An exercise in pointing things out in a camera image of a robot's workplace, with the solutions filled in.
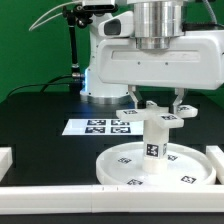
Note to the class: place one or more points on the white round table top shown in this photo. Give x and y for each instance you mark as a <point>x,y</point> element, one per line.
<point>122,164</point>

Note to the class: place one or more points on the white cross-shaped table base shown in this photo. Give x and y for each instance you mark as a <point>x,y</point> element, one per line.
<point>159,115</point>

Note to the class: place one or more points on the white left fence block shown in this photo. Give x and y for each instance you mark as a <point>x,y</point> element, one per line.
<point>5,160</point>

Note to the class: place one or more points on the white fence block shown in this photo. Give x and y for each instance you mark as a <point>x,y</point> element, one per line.
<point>5,160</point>
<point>216,157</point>

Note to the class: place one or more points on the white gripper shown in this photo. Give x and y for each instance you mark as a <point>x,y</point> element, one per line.
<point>193,61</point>

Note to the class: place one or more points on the white front fence rail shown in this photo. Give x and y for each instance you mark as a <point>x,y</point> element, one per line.
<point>102,198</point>

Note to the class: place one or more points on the black camera stand pole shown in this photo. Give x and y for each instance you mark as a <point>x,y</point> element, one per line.
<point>76,17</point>

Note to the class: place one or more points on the white marker sheet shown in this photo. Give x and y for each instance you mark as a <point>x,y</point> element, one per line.
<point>107,127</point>

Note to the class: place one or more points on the white right fence block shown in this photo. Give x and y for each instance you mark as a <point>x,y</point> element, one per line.
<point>216,157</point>

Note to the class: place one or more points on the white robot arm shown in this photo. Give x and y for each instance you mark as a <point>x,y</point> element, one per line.
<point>150,45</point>

